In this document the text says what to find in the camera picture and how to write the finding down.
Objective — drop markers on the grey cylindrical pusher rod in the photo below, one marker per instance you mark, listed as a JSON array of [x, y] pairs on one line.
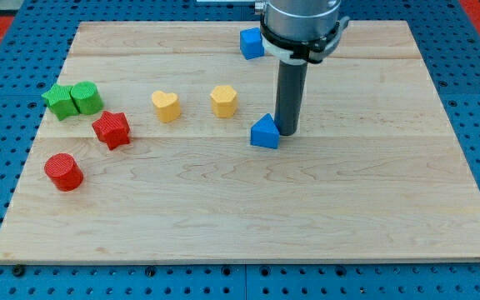
[[289, 96]]

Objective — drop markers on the yellow heart block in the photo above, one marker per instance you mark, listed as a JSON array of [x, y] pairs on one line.
[[167, 106]]

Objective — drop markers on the yellow hexagon block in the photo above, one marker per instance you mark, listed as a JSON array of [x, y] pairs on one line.
[[224, 101]]

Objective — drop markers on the red star block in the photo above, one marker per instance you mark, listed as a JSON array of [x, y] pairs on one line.
[[112, 128]]

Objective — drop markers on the green cylinder block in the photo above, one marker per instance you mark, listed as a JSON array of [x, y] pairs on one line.
[[87, 98]]

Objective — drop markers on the blue triangular prism block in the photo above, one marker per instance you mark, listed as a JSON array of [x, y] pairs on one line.
[[264, 133]]

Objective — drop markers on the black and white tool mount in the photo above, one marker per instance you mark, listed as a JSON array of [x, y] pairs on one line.
[[294, 52]]

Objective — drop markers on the green star block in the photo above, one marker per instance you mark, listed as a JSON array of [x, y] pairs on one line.
[[60, 102]]

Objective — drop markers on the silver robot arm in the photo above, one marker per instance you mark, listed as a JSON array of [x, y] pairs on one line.
[[298, 33]]

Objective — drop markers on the light wooden board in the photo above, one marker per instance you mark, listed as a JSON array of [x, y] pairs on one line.
[[374, 173]]

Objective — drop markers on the red cylinder block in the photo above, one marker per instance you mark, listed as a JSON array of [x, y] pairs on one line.
[[64, 172]]

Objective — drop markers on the blue cube block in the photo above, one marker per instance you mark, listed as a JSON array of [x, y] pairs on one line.
[[251, 43]]

